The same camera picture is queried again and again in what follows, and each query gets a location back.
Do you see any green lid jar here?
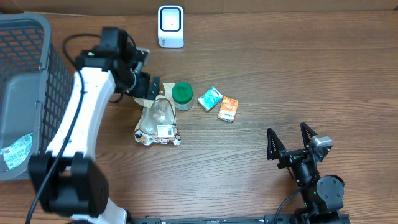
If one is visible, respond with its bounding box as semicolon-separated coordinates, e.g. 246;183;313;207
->
172;82;193;111

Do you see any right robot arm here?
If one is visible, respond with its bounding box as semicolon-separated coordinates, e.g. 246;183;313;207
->
266;122;350;224

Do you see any grey plastic basket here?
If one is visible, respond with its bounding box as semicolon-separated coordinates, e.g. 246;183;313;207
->
1;13;73;181

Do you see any orange tissue pack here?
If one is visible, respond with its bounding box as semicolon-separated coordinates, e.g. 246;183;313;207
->
218;96;238;123

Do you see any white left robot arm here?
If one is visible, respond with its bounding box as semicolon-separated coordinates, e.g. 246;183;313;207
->
28;27;160;223

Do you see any large teal wipes pack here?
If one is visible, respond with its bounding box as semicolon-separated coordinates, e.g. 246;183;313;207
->
1;133;33;170

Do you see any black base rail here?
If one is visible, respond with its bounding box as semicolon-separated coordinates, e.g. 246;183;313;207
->
127;215;351;224

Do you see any brown snack bag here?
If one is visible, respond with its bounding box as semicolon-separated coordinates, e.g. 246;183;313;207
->
134;83;182;146

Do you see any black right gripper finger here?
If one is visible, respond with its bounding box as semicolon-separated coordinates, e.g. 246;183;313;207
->
267;128;286;160
300;122;318;148

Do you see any small teal tissue pack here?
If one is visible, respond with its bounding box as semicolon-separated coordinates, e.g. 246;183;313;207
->
198;86;223;111

